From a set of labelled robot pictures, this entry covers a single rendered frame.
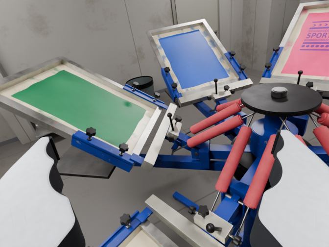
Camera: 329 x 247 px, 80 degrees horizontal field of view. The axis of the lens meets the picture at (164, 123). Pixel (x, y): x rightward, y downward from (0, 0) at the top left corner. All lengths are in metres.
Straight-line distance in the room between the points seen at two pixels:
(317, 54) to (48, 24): 3.69
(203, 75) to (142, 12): 2.85
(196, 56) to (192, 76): 0.23
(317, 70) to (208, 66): 0.75
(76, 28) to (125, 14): 0.90
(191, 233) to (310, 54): 1.51
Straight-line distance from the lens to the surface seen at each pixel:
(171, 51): 1.84
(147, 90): 3.53
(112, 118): 1.17
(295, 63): 1.81
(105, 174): 1.25
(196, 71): 1.69
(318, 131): 0.99
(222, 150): 1.13
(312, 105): 0.95
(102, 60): 4.17
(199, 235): 0.80
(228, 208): 0.86
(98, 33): 4.12
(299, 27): 2.08
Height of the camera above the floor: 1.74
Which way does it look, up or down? 31 degrees down
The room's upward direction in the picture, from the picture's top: 11 degrees counter-clockwise
